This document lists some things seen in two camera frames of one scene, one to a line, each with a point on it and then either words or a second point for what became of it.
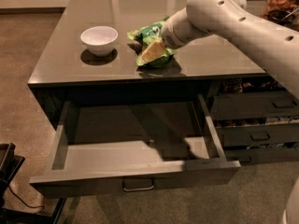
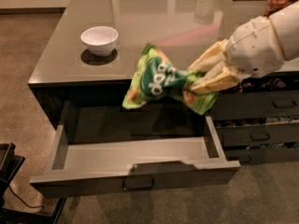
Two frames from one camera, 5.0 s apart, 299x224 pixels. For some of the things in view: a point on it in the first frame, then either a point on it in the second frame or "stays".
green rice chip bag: x=147 y=35 -> x=157 y=77
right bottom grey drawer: x=248 y=156 stays
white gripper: x=172 y=34 -> x=253 y=49
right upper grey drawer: x=244 y=105 stays
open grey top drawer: x=135 y=144 stays
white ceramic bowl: x=100 y=40 stays
